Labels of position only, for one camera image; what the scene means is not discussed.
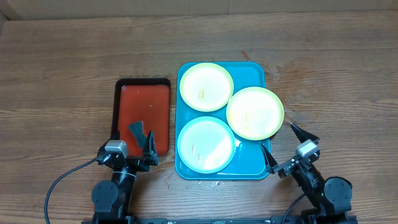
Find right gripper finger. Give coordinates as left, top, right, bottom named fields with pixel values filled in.
left=260, top=142, right=279, bottom=173
left=290, top=123, right=319, bottom=144

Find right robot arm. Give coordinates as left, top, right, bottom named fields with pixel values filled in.
left=261, top=123, right=355, bottom=223

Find yellow plate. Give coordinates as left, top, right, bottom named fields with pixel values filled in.
left=226, top=86, right=284, bottom=141
left=179, top=62, right=234, bottom=112

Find teal plastic serving tray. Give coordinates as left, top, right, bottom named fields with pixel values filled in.
left=175, top=61, right=271, bottom=180

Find black tray with red liquid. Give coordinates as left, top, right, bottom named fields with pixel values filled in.
left=111, top=78, right=171, bottom=157

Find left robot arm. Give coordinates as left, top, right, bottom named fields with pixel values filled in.
left=91, top=132, right=159, bottom=223

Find light blue plate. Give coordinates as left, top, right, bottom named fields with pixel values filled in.
left=177, top=116, right=236, bottom=174

